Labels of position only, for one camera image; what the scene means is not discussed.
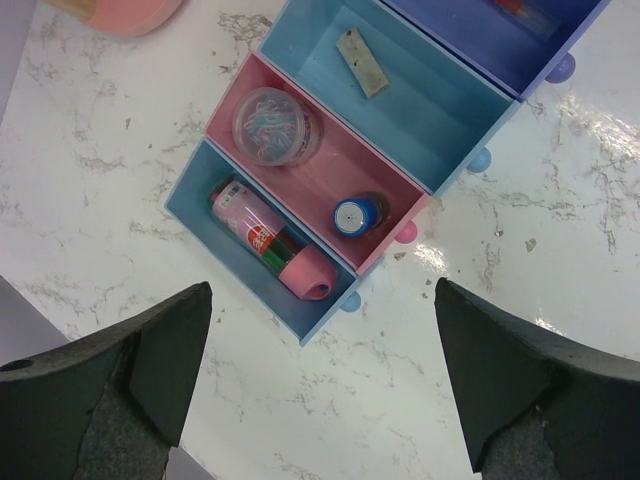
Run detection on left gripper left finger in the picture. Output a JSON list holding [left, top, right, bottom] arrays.
[[1, 282, 212, 479]]

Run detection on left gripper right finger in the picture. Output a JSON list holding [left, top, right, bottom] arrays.
[[435, 278, 639, 479]]

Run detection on light blue bin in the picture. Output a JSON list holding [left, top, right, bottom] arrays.
[[260, 1, 518, 196], [165, 138, 361, 346]]

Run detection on pink cap glue stick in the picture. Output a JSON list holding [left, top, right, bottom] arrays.
[[210, 177, 337, 301]]

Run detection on blue glue stick grey cap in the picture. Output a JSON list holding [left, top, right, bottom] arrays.
[[333, 192, 389, 237]]

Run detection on clear purple round container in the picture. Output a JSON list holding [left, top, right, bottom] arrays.
[[232, 87, 323, 167]]

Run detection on purple blue bin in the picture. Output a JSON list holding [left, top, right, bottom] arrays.
[[386, 0, 608, 100]]

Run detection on beige eraser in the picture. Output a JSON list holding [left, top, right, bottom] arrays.
[[336, 27, 389, 98]]

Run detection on red pen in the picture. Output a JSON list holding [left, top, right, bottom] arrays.
[[493, 0, 558, 40]]

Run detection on pink bin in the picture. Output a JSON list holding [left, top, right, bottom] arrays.
[[205, 52, 429, 275]]

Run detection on pink wooden shelf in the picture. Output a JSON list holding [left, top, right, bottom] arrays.
[[46, 0, 183, 37]]

